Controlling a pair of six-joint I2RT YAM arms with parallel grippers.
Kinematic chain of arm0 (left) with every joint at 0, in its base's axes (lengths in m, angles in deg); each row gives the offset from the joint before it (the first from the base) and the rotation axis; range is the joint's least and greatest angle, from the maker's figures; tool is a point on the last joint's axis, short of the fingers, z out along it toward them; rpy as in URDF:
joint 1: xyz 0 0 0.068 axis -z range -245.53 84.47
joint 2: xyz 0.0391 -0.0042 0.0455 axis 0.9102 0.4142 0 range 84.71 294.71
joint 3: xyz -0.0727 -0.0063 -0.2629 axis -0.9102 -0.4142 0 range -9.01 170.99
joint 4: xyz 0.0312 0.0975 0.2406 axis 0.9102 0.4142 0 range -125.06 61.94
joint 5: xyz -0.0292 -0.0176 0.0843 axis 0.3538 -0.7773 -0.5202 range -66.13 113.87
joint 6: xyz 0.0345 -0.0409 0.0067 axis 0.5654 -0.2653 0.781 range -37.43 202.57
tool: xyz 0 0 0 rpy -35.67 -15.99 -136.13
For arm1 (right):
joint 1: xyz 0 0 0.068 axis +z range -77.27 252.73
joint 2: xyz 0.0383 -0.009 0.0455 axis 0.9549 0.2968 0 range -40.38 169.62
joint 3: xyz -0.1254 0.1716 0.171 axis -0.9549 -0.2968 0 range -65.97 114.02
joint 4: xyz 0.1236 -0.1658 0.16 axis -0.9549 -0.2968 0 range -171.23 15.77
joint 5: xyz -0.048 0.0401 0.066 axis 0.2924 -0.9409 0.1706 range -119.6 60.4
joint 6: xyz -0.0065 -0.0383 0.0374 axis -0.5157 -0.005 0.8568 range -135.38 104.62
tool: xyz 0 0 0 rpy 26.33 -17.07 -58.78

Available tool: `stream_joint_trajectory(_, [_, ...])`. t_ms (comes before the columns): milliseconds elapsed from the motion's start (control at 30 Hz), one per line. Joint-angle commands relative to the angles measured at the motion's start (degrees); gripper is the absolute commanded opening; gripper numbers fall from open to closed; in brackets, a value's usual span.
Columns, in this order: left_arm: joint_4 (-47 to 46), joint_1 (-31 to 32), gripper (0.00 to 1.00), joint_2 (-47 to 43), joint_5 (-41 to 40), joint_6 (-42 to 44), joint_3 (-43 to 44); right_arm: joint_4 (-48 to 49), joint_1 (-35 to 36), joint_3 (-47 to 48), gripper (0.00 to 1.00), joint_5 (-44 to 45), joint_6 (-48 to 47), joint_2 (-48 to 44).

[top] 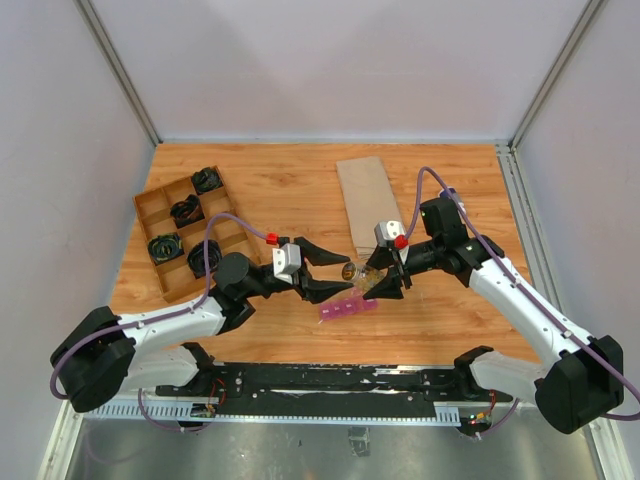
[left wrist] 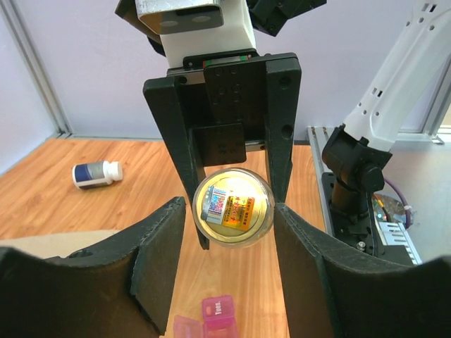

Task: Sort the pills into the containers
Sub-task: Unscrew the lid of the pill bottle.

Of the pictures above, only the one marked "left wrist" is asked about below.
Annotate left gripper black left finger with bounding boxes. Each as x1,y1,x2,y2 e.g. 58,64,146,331
1,196,186,337

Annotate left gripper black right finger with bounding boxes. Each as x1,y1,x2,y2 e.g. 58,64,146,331
274,204,450,337

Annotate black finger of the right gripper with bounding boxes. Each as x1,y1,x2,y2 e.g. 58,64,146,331
142,76,211,251
265,53,302,203

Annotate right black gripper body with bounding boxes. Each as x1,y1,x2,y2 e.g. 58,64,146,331
166,52,266,165

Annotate pink weekly pill organizer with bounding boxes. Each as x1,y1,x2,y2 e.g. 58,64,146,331
173,295,240,338

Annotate white capped pill bottle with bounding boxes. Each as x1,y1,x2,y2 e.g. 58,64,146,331
72,161,123,189

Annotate clear bottle yellow capsules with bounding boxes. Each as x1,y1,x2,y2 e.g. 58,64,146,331
192,168,276,248

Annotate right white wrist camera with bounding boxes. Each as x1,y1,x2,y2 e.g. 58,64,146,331
135,0,256,68

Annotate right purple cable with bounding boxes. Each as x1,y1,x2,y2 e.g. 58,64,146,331
383,175,413,230

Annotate left aluminium frame post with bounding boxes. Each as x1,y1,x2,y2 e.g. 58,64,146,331
1,0,73,137

